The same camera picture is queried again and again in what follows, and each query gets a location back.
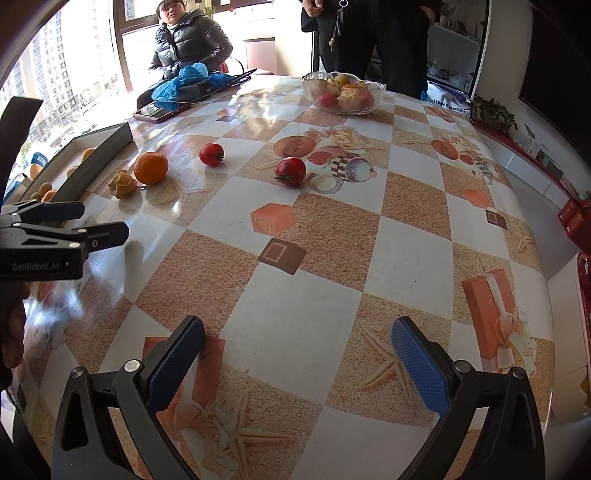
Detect patterned tablecloth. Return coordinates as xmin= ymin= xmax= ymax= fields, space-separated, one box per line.
xmin=9 ymin=74 xmax=557 ymax=480

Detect white plastic bag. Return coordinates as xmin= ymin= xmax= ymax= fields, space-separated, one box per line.
xmin=422 ymin=82 xmax=474 ymax=121

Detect potted green plant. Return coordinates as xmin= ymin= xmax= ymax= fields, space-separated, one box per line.
xmin=471 ymin=96 xmax=518 ymax=134

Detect glass door cabinet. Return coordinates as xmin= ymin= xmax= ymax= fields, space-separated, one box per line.
xmin=427 ymin=0 xmax=490 ymax=95

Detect dark wall screen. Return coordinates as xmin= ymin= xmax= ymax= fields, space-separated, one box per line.
xmin=517 ymin=0 xmax=591 ymax=121

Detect white cardboard box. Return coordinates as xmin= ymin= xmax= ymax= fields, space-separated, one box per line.
xmin=0 ymin=121 xmax=134 ymax=229

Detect dark flat board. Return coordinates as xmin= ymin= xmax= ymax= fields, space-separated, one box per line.
xmin=0 ymin=97 xmax=44 ymax=204

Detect phone in red case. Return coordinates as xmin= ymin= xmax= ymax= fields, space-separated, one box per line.
xmin=134 ymin=102 xmax=191 ymax=123

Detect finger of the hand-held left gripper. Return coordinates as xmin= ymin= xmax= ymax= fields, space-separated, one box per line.
xmin=0 ymin=200 xmax=86 ymax=228
xmin=69 ymin=222 xmax=130 ymax=259

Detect low white cabinet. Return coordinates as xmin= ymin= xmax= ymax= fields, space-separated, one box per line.
xmin=471 ymin=120 xmax=583 ymax=204

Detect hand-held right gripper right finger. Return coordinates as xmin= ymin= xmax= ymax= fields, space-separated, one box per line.
xmin=392 ymin=316 xmax=546 ymax=480

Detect dried yellow husk fruit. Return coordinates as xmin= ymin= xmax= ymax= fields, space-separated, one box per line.
xmin=337 ymin=88 xmax=361 ymax=112
xmin=108 ymin=169 xmax=138 ymax=200

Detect glass fruit bowl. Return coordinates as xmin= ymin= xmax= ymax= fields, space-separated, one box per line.
xmin=301 ymin=71 xmax=387 ymax=115

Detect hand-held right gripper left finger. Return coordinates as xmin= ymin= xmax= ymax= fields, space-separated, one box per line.
xmin=52 ymin=315 xmax=206 ymax=480

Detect black cable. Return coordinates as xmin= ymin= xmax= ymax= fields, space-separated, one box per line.
xmin=221 ymin=58 xmax=257 ymax=88

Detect key bunch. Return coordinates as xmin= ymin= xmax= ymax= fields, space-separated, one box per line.
xmin=329 ymin=0 xmax=346 ymax=51

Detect red gift boxes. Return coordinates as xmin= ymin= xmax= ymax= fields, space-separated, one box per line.
xmin=558 ymin=196 xmax=591 ymax=252

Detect blue rubber gloves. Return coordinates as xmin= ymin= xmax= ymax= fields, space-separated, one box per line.
xmin=151 ymin=63 xmax=229 ymax=110

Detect person's left hand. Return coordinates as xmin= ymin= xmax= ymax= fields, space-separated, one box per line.
xmin=0 ymin=286 xmax=29 ymax=391

